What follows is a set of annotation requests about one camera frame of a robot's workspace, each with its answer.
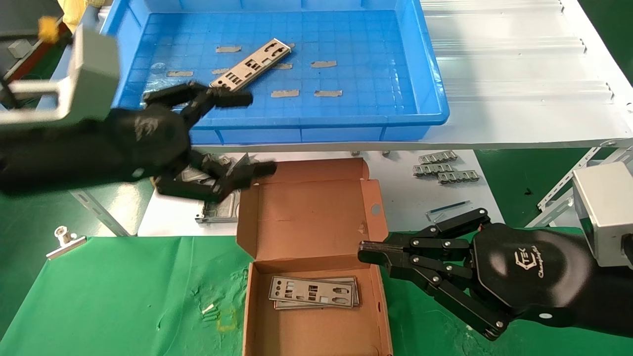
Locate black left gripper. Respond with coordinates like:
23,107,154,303
111,82,277,202

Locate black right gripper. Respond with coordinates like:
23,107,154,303
357,208,594,342

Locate silver computer shield plate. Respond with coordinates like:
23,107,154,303
268,275,357,309
209,39,292,94
273,276,361,311

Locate brown cardboard box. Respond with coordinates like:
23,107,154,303
236,157,394,356

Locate blue plastic tray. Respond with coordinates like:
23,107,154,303
99,0,450,145

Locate small metal hex key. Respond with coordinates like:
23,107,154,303
425,200,471,223

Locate flat square metal plate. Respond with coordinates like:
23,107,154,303
195,190,241,224

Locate green table cloth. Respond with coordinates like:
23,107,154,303
0,227,633,356

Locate silver binder clip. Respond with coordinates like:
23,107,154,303
46,225,87,261

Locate yellow plastic bag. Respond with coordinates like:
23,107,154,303
57,0,104,23

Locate angled metal bracket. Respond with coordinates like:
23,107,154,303
230,153,259,179

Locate long ribbed metal bracket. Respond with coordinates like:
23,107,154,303
438,170,480,185
413,164,454,177
418,150,458,165

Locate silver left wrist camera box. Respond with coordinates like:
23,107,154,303
0,25,121,130

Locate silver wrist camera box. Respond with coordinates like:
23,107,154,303
572,162,633,270
0,25,121,130

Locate grey slotted shelf post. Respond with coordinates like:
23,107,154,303
72,190,132,237
525,146,633,229

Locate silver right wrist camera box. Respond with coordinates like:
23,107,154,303
572,162,633,270

